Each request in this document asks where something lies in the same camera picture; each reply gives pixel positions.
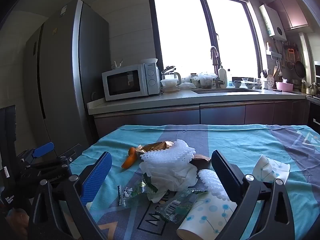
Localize white kitchen countertop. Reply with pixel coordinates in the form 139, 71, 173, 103
87, 86, 320, 115

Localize person's left hand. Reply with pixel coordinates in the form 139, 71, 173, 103
5, 206, 29, 239

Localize green barcode plastic wrapper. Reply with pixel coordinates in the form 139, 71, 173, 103
159, 189, 209, 224

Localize sink faucet with cloth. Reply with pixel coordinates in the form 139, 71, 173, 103
209, 46, 225, 88

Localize white water heater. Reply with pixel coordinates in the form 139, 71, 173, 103
259, 4, 287, 42

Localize white microwave oven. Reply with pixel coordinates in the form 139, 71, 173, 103
102, 63, 161, 102

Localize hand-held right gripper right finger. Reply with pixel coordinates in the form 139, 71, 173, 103
211, 150, 296, 240

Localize bagged container of dark food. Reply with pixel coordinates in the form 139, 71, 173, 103
199, 72, 218, 89

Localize dark brown base cabinets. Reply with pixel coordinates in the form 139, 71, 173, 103
93, 99, 320, 139

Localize clear green-edged plastic wrapper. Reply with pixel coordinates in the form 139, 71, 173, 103
117, 174, 159, 208

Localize pink wall cabinet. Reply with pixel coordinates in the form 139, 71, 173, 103
269, 0, 313, 32

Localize crushed blue dotted paper cup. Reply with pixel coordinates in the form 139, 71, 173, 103
251, 154, 290, 184

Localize kitchen window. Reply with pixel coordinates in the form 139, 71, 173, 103
147, 0, 263, 80

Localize grey refrigerator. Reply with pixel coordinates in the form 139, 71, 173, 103
24, 0, 110, 160

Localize hanging frying pan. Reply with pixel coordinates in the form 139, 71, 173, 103
294, 60, 306, 78

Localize dark brown wrapper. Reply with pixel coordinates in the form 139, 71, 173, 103
190, 154, 213, 170

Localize large white foam fruit net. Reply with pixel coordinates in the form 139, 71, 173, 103
139, 139, 197, 167

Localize glass kettle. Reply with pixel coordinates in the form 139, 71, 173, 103
161, 66, 182, 87

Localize pink plastic basin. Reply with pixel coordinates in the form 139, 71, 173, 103
275, 81, 294, 92

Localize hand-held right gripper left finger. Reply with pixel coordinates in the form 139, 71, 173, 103
28, 151, 113, 240

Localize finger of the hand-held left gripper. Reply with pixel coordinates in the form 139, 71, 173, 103
30, 144, 83, 173
24, 142, 55, 167

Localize white tissue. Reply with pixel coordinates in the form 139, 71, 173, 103
139, 160, 199, 203

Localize white detergent bottle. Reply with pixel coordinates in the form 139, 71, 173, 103
218, 65, 227, 88

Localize kitchen sink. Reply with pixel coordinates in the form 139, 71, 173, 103
194, 86, 255, 95

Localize stacked plastic food containers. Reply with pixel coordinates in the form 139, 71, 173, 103
160, 79, 180, 94

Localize white dotted utensil holder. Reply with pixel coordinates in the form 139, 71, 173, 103
261, 69, 275, 90

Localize small white foam fruit net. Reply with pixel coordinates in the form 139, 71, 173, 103
197, 169, 233, 202

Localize teal and grey printed tablecloth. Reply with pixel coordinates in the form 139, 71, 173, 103
54, 124, 320, 240

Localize orange carrot piece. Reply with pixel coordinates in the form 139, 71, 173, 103
122, 147, 137, 169

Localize brown snack wrapper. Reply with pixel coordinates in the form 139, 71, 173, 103
135, 141, 175, 155

